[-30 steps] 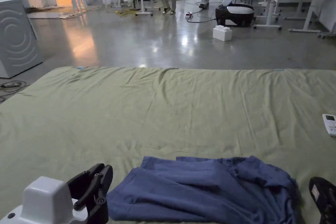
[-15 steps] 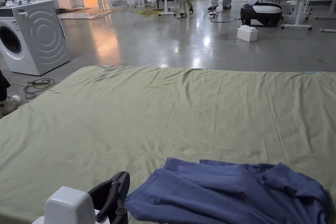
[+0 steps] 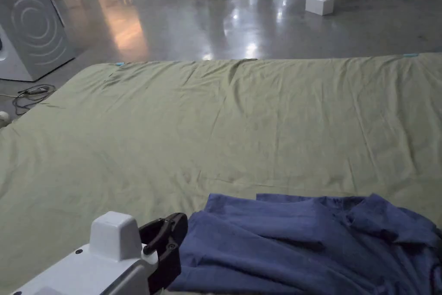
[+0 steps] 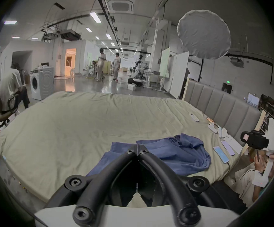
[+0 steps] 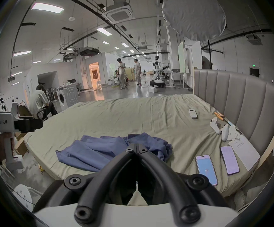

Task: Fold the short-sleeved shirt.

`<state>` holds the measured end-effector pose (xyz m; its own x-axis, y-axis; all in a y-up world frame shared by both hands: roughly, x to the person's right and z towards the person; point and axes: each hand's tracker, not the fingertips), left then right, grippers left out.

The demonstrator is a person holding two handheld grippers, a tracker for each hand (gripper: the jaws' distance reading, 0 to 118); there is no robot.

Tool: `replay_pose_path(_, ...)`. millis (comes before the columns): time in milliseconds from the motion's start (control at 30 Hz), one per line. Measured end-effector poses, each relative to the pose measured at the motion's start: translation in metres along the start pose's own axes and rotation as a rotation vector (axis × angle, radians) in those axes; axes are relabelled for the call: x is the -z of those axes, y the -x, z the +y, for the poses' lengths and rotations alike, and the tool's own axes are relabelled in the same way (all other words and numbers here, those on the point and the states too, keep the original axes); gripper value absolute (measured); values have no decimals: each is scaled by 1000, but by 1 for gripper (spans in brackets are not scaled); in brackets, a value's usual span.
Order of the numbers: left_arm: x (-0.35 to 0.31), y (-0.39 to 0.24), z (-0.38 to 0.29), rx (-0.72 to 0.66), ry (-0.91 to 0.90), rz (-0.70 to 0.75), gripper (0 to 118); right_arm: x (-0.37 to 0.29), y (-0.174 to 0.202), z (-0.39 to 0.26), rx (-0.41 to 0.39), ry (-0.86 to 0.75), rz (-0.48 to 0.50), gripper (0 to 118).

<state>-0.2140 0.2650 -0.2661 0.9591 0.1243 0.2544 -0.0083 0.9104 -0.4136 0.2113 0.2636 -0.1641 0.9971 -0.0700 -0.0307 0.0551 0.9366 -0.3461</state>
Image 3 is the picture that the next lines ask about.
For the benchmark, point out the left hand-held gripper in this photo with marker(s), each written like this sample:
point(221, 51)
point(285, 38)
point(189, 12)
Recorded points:
point(103, 264)

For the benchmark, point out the dark blue shirt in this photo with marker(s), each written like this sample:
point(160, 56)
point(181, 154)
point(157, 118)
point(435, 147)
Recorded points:
point(276, 246)

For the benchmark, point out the white foam block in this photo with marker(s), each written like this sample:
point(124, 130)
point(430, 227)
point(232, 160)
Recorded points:
point(319, 4)

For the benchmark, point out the grey washing machine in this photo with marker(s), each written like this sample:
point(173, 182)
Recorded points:
point(31, 32)

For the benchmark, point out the bed with pale green sheet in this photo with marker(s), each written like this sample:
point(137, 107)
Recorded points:
point(207, 118)

